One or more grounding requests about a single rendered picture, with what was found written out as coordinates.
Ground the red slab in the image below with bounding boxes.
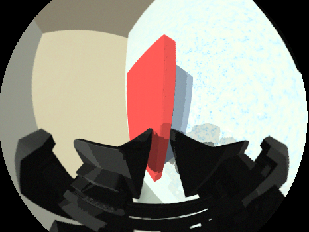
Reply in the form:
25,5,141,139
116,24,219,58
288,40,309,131
126,35,176,182

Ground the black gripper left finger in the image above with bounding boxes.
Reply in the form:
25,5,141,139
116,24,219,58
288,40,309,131
74,127,152,199

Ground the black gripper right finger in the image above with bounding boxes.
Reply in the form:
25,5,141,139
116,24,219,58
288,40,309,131
170,129,249,197

